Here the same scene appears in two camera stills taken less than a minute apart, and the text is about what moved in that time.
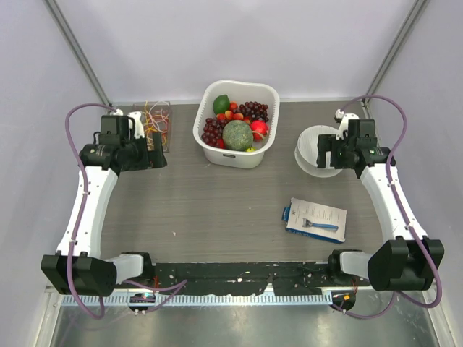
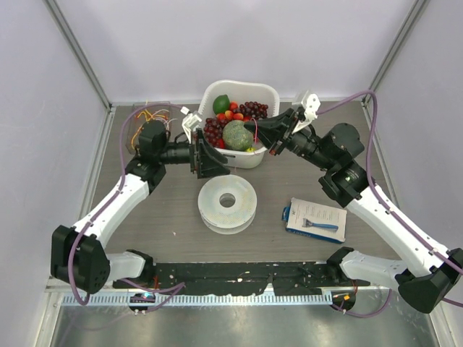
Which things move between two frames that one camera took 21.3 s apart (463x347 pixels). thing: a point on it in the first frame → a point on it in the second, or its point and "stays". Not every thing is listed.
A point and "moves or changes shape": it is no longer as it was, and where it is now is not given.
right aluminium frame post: [418, 8] stays
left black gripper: [155, 158] → [205, 160]
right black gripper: [328, 142] → [278, 129]
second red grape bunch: [212, 131] stays
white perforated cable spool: [306, 152] moves or changes shape
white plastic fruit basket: [238, 92] stays
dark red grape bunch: [255, 111] stays
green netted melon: [237, 135] stays
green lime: [221, 104] stays
